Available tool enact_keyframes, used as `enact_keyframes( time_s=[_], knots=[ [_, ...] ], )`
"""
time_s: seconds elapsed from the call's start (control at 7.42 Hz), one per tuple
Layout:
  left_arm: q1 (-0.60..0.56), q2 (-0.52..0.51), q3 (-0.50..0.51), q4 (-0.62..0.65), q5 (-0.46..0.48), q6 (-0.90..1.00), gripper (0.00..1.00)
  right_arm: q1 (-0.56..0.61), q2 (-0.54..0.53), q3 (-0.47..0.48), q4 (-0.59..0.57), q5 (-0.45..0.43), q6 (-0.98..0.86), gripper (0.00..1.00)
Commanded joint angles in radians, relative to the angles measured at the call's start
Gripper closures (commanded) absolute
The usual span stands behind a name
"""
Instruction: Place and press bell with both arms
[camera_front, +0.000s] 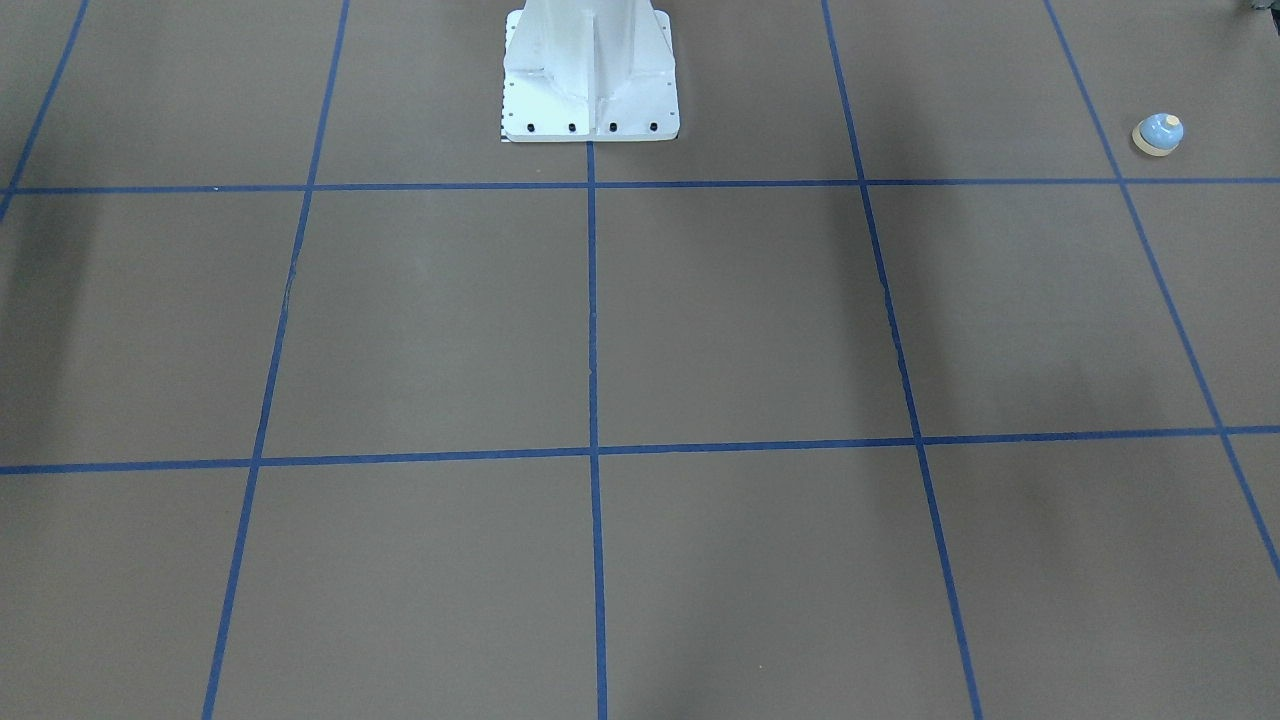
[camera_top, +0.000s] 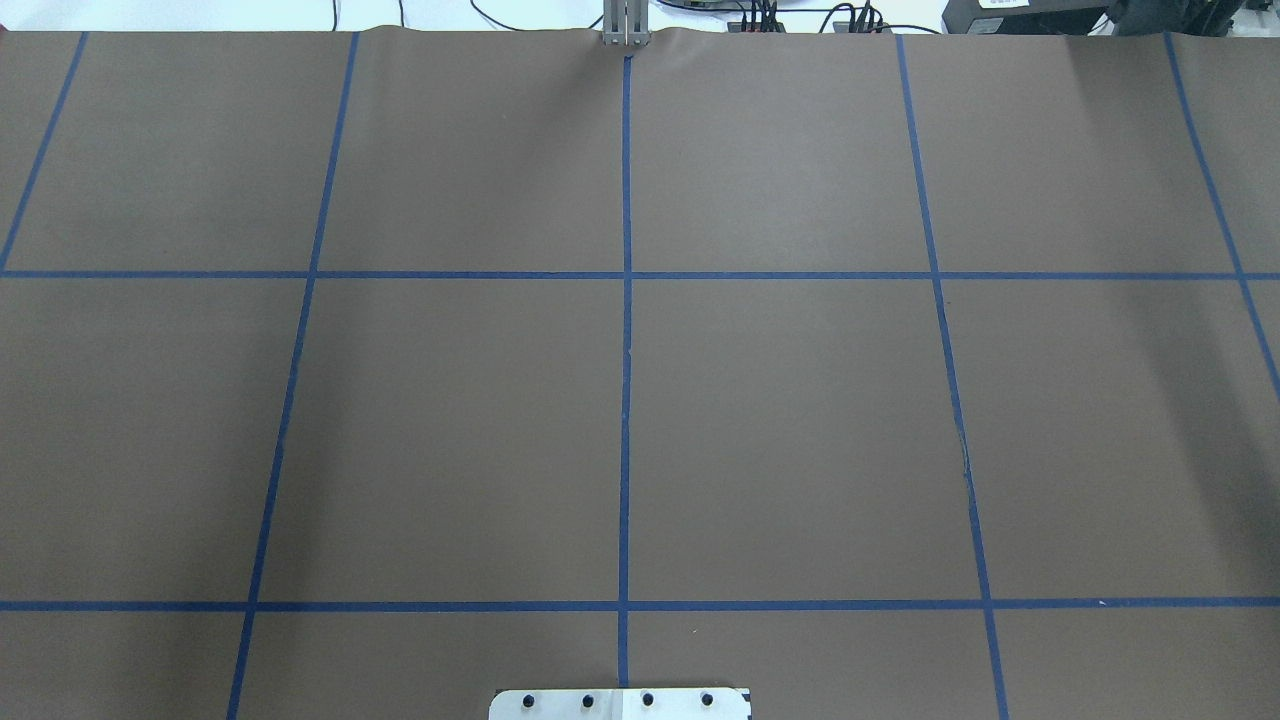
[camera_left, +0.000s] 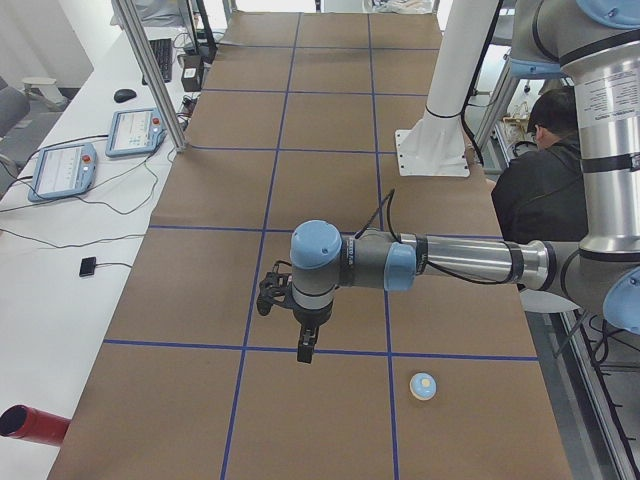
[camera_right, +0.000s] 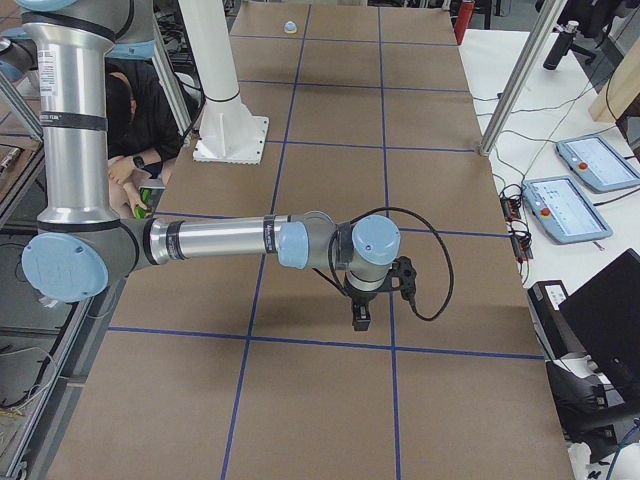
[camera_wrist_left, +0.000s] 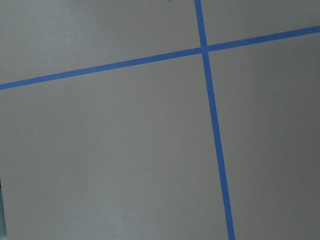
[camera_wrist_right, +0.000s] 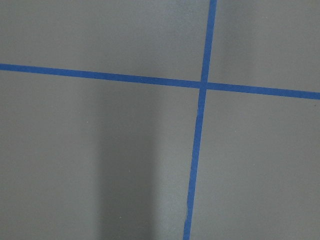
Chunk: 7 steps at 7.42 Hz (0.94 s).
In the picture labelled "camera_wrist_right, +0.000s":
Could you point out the blue tape grid lines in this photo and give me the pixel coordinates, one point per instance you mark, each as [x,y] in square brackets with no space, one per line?
[203,85]

